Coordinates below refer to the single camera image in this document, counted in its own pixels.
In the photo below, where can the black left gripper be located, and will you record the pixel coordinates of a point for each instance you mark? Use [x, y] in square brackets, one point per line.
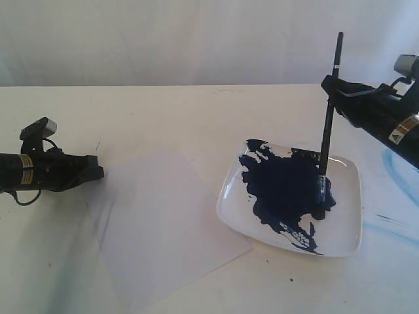
[57, 172]

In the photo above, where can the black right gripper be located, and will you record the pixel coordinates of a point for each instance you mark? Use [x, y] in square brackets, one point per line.
[388, 118]

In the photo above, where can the black paintbrush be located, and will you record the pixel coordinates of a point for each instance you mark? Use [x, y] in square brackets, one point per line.
[326, 137]

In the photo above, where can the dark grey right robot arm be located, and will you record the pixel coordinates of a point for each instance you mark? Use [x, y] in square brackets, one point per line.
[381, 112]

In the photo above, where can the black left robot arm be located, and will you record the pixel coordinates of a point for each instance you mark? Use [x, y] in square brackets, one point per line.
[18, 172]

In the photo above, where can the white paper sheet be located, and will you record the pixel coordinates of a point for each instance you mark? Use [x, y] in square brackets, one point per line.
[157, 226]

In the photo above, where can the white square plate with paint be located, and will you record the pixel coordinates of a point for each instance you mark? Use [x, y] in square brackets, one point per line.
[271, 194]

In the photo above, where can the white backdrop curtain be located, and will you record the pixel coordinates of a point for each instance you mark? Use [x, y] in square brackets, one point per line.
[75, 43]

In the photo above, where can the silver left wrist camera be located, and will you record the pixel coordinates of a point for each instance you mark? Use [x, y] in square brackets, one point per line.
[43, 127]

